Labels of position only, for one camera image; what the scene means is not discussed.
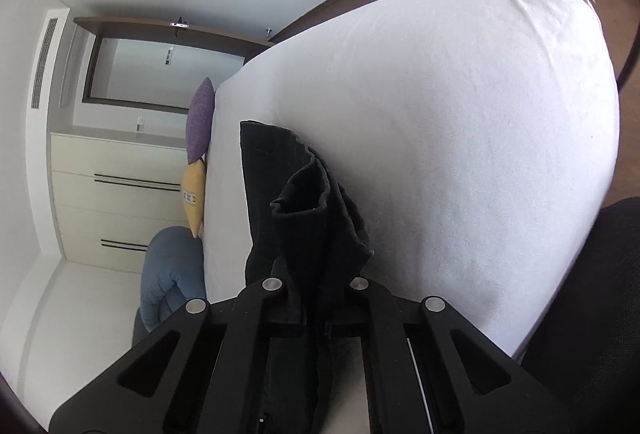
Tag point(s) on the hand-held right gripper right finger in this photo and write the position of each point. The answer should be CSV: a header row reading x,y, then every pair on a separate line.
x,y
371,305

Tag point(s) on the white bed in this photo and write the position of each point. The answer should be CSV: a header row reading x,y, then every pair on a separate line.
x,y
450,139

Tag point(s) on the ceiling air vent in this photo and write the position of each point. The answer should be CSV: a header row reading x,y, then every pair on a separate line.
x,y
43,64

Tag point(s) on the brown framed door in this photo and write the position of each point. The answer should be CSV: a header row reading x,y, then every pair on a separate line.
x,y
140,69

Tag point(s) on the yellow pillow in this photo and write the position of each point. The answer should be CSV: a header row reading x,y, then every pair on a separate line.
x,y
194,199

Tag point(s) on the folded blue duvet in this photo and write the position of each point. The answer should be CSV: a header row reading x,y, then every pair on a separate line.
x,y
170,269

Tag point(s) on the white wall control panel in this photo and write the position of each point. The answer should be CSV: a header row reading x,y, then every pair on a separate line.
x,y
169,55

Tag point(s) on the purple pillow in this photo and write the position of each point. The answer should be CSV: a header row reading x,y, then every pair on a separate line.
x,y
201,124

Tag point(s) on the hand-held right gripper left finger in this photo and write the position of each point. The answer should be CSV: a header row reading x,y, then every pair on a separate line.
x,y
260,300

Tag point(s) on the black pants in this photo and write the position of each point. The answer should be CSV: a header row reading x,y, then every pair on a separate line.
x,y
300,224

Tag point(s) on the white wardrobe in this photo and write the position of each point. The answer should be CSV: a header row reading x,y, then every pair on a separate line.
x,y
100,194

